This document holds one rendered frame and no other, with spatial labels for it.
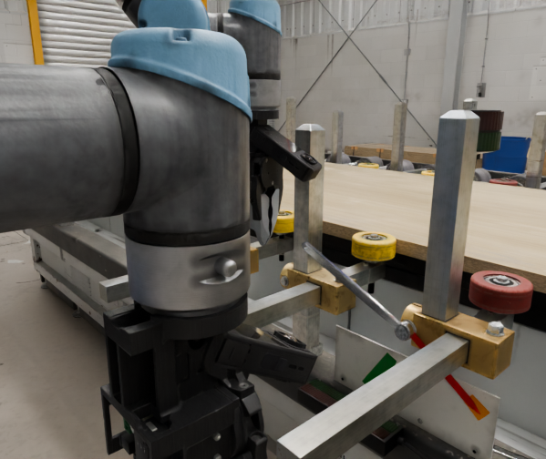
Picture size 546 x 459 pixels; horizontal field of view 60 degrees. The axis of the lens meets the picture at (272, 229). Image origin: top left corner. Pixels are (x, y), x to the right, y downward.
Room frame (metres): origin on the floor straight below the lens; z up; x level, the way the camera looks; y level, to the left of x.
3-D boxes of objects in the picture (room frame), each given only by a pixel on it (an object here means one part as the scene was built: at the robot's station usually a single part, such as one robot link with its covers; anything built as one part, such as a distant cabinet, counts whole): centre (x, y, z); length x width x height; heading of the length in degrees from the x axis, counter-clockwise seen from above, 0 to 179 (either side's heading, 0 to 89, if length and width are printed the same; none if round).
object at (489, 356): (0.57, -0.24, 0.85); 0.13 x 0.06 x 0.05; 42
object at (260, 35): (0.74, 0.03, 1.24); 0.09 x 0.08 x 0.11; 95
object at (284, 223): (1.02, -0.02, 0.85); 0.08 x 0.08 x 0.11
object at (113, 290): (0.89, 0.13, 0.83); 0.43 x 0.03 x 0.04; 132
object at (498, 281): (0.62, -0.32, 0.85); 0.08 x 0.08 x 0.11
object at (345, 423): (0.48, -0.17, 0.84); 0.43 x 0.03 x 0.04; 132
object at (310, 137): (0.77, -0.06, 0.87); 0.03 x 0.03 x 0.48; 42
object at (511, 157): (5.91, -2.91, 0.36); 0.59 x 0.57 x 0.73; 133
